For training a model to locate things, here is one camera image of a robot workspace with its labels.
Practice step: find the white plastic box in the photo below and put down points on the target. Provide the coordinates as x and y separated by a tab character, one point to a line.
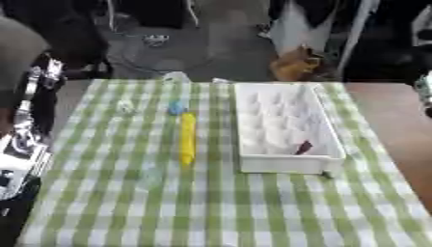
284	160

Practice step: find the long yellow toy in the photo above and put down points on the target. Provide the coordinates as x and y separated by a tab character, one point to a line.
187	138

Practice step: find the small blue toy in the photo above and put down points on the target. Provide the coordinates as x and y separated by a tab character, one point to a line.
177	107

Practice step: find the small white scrap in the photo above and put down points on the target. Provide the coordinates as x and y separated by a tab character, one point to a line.
220	80

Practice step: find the white crumpled object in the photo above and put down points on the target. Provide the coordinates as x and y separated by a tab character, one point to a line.
176	77

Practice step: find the small clear white object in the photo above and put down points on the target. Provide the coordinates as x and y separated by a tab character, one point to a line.
126	107

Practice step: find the dark red small object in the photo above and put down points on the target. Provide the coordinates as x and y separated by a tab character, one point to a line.
304	147

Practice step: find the brown bag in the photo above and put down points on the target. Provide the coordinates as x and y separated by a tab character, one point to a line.
295	64

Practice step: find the small white floor object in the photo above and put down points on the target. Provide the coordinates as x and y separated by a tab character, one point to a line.
156	39

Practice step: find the white chair frame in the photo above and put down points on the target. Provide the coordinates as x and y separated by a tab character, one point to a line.
355	29

